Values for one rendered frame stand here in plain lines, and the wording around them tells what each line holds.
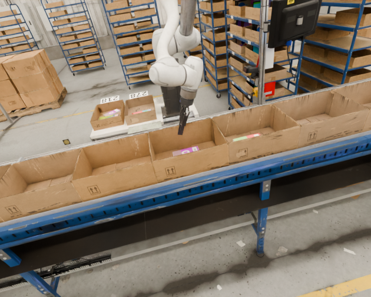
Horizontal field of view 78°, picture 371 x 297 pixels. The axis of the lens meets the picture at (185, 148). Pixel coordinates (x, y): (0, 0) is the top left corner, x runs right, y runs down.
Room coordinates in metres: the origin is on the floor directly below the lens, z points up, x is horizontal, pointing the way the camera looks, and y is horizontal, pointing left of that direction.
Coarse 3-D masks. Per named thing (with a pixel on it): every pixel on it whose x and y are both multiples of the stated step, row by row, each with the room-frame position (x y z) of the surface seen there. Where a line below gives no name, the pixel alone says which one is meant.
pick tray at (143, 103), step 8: (144, 96) 2.27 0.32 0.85; (152, 96) 2.23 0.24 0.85; (128, 104) 2.26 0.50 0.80; (136, 104) 2.26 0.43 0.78; (144, 104) 2.27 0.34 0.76; (152, 104) 2.24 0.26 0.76; (128, 112) 2.15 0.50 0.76; (144, 112) 1.89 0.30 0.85; (152, 112) 1.90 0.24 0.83; (128, 120) 1.88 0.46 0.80; (136, 120) 1.89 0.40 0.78; (144, 120) 1.89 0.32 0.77
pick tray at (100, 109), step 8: (104, 104) 2.28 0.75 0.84; (112, 104) 2.28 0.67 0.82; (120, 104) 2.29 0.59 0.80; (96, 112) 2.17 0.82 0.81; (104, 112) 2.26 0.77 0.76; (120, 112) 2.19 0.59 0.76; (96, 120) 1.90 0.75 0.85; (104, 120) 1.90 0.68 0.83; (112, 120) 1.91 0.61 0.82; (120, 120) 1.91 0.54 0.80; (96, 128) 1.90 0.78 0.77; (104, 128) 1.90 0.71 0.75
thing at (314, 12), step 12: (276, 0) 1.69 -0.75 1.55; (288, 0) 1.71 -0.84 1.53; (300, 0) 1.76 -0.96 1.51; (312, 0) 1.82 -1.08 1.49; (276, 12) 1.68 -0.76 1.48; (288, 12) 1.70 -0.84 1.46; (300, 12) 1.75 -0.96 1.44; (312, 12) 1.81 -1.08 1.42; (276, 24) 1.68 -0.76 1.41; (288, 24) 1.71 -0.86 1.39; (312, 24) 1.83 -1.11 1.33; (276, 36) 1.69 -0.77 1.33; (288, 36) 1.72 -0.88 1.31; (300, 36) 1.78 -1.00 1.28
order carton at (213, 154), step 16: (176, 128) 1.18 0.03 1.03; (192, 128) 1.19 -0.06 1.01; (208, 128) 1.20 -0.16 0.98; (160, 144) 1.17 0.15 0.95; (176, 144) 1.18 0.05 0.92; (192, 144) 1.19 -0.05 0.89; (208, 144) 1.16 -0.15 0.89; (224, 144) 0.91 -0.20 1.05; (160, 160) 0.88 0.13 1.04; (176, 160) 0.89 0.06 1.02; (192, 160) 0.90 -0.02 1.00; (208, 160) 0.90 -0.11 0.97; (224, 160) 0.91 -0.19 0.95; (160, 176) 0.88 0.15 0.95; (176, 176) 0.89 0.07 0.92
